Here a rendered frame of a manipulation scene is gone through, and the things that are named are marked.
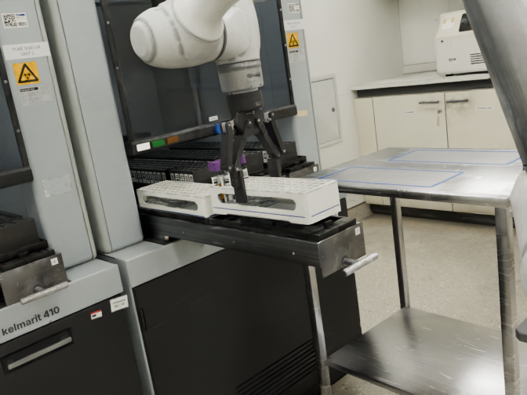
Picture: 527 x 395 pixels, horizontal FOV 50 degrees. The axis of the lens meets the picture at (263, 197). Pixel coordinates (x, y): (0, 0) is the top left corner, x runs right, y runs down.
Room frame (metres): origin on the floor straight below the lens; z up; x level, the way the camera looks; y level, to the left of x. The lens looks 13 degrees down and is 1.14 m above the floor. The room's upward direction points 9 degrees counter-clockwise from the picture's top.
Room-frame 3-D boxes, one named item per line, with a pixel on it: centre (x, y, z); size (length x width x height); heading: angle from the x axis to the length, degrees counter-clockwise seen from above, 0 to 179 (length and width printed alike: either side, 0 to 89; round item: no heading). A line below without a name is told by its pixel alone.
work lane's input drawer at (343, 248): (1.27, 0.08, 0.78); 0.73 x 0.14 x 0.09; 42
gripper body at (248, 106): (1.19, 0.01, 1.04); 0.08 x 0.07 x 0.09; 132
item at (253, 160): (1.68, 0.03, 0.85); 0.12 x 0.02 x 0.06; 131
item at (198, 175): (1.57, 0.15, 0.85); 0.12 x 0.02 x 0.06; 132
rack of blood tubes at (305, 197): (1.17, -0.02, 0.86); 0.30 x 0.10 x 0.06; 42
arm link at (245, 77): (1.19, 0.01, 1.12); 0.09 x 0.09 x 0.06
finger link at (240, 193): (1.16, 0.05, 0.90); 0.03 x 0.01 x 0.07; 42
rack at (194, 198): (1.40, 0.20, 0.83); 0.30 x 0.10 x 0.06; 42
